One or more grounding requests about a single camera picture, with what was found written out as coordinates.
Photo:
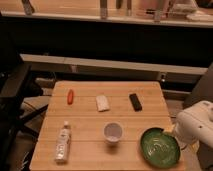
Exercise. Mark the orange carrot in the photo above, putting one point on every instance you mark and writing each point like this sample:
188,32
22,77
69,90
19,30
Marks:
70,97

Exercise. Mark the green ceramic bowl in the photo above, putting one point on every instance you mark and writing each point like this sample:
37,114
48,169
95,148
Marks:
159,149

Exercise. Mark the black rectangular remote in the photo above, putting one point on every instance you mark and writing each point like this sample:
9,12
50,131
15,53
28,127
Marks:
135,102

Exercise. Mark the wooden table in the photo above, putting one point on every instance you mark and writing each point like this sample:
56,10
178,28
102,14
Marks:
89,151

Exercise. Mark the clear plastic bottle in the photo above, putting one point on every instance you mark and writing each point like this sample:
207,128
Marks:
63,143

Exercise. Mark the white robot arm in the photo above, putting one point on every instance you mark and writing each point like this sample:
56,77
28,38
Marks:
195,123

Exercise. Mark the white folded cloth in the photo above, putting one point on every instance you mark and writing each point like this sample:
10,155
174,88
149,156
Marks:
102,103

